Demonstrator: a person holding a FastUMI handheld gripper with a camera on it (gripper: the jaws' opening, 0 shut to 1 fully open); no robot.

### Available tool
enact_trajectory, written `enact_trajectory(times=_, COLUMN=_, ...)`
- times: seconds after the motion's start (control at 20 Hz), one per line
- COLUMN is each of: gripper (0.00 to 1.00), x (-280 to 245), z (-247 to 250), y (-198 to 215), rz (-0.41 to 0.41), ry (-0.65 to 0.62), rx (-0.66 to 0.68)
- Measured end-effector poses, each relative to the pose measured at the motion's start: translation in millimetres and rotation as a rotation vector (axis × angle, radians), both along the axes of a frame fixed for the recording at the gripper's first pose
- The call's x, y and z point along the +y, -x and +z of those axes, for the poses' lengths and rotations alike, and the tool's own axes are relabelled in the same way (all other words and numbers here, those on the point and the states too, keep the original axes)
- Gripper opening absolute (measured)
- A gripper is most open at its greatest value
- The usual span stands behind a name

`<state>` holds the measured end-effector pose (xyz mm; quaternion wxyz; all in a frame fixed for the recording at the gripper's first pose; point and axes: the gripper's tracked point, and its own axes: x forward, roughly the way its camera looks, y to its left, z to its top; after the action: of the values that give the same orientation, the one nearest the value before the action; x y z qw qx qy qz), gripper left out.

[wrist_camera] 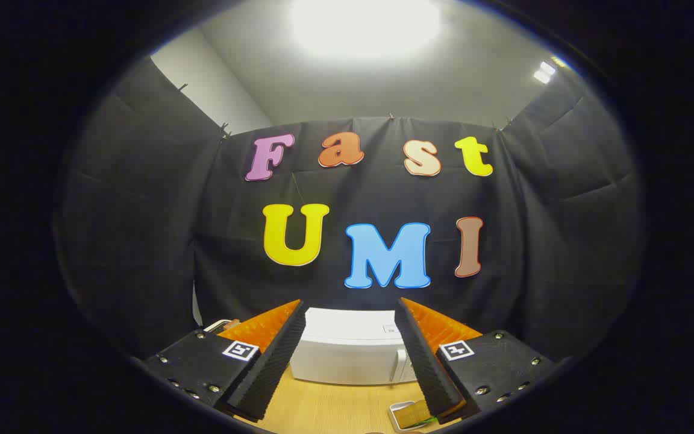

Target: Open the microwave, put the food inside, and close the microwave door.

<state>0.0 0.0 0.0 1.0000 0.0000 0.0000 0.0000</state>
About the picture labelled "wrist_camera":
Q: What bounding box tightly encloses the brown bread sandwich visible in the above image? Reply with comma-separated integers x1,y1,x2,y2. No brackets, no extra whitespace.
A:
398,403,431,429

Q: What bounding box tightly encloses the white rectangular dish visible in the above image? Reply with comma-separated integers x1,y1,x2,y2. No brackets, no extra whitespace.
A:
388,401,432,432

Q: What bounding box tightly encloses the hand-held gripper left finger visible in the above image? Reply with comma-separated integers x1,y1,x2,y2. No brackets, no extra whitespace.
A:
142,300,307,423

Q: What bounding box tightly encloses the large ceiling light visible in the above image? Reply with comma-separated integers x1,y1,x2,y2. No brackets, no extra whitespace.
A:
290,0,442,61

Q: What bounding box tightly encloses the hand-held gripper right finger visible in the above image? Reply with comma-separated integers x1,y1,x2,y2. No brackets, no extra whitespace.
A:
394,297,557,426

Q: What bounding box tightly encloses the white microwave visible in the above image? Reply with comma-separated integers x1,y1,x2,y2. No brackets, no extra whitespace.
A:
290,307,418,386

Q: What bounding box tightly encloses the black backdrop cloth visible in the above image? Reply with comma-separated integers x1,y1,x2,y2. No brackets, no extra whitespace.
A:
52,54,646,362

